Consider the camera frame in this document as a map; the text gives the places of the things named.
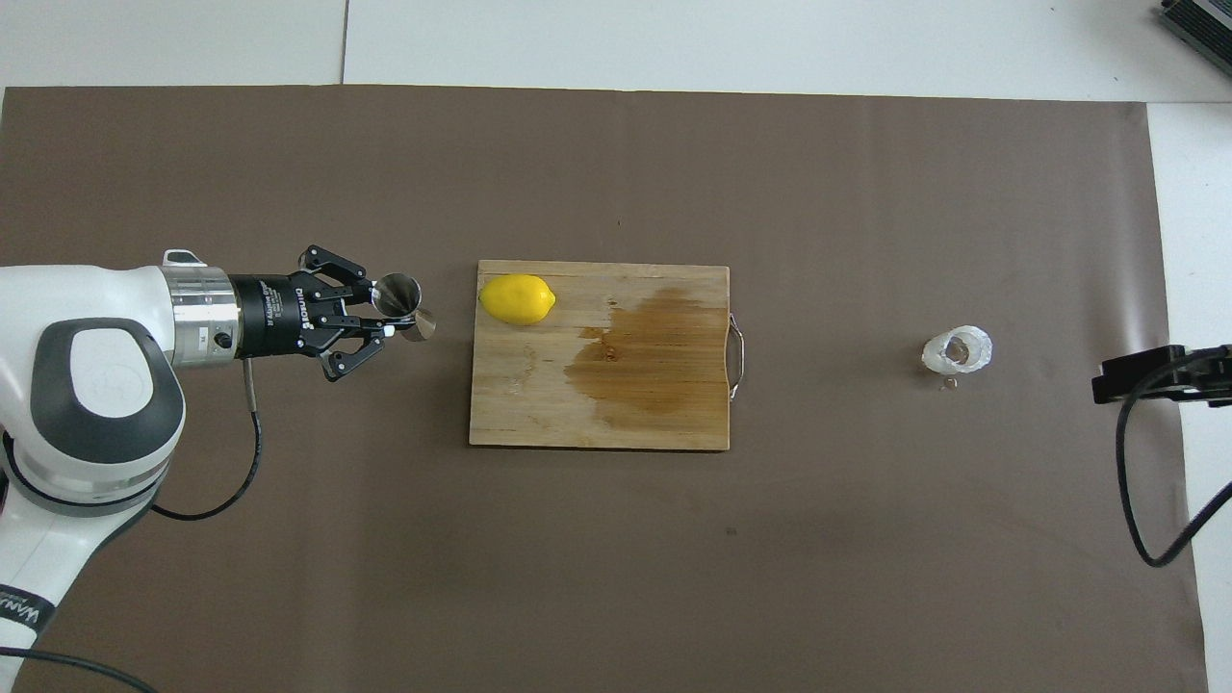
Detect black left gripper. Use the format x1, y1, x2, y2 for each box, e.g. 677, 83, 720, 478
229, 245, 396, 384

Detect steel double jigger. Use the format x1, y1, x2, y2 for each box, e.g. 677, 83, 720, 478
371, 273, 437, 343

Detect small clear glass cup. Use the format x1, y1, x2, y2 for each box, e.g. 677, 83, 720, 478
921, 325, 993, 376

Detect yellow lemon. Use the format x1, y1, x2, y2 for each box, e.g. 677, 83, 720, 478
479, 274, 557, 326

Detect wooden cutting board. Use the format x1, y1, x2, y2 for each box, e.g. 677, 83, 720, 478
469, 260, 747, 451

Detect brown paper table mat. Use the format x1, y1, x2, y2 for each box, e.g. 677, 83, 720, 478
0, 85, 1209, 693

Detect black ribbed device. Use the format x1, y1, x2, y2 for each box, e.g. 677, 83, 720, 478
1155, 0, 1232, 54

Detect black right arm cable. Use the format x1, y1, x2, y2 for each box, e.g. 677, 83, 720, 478
1115, 351, 1232, 569

